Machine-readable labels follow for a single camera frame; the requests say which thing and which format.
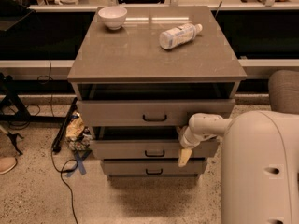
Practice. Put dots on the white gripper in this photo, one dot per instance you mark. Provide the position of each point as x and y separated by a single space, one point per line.
187 141

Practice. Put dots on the grey drawer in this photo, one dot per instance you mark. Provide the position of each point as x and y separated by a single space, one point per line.
149 112
124 143
152 167

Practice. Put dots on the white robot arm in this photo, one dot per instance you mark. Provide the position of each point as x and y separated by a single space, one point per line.
259 164

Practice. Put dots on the grey drawer cabinet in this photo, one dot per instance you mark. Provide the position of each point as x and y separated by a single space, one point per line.
129 64

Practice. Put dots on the snack bags pile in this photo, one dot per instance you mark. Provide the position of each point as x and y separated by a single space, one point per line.
77 135

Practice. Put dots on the blue tape cross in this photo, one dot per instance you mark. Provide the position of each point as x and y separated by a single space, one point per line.
80 157

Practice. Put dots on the white plastic bottle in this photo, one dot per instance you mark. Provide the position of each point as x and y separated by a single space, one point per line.
179 35

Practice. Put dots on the black office chair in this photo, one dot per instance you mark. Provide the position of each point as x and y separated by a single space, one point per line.
283 88

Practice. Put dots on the black power strip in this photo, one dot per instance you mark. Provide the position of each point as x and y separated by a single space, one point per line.
56 147

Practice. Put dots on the white ceramic bowl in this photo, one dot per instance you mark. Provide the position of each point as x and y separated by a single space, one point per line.
113 17

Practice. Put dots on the beige shoe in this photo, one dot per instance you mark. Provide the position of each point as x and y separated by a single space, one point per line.
7 164

